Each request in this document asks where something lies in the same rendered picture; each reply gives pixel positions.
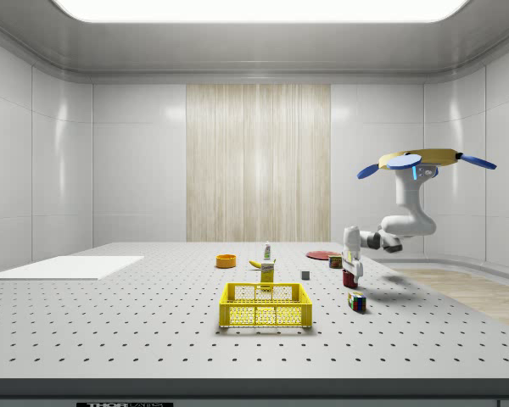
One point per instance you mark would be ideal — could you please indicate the puzzle cube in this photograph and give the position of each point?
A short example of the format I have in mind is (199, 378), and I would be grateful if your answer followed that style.
(357, 302)

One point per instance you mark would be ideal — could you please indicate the drone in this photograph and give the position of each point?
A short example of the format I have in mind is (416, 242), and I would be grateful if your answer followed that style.
(432, 156)

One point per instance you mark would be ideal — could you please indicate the grey cube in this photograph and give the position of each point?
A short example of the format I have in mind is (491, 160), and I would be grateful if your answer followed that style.
(305, 275)

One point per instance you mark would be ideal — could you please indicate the white board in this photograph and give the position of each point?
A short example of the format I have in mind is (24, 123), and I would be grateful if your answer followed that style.
(59, 267)

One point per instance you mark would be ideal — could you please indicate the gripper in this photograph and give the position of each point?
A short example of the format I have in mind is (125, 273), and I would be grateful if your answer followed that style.
(353, 266)

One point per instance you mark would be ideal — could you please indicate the red plate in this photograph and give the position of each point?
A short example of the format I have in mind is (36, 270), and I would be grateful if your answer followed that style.
(320, 255)

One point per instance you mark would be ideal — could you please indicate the small white bottle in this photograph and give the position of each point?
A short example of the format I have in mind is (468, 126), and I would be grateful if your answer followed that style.
(267, 251)

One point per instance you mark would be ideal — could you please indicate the yellow and white box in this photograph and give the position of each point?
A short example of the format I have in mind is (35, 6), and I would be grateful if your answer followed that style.
(267, 272)

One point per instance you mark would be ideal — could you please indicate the banana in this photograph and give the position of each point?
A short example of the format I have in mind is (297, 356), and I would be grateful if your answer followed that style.
(255, 265)

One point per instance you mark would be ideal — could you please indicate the flat-sided can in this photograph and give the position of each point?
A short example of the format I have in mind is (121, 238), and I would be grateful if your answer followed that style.
(334, 262)

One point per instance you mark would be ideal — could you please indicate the dark red mug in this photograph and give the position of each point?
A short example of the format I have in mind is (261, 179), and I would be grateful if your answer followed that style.
(348, 283)

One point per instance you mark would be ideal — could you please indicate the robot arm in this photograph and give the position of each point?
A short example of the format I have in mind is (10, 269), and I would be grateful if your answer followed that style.
(409, 199)

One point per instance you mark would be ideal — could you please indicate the yellow basket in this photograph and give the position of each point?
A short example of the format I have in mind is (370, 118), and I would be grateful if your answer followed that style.
(265, 316)

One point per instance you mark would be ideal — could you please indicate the yellow bowl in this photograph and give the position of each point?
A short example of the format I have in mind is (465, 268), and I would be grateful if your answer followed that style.
(226, 261)

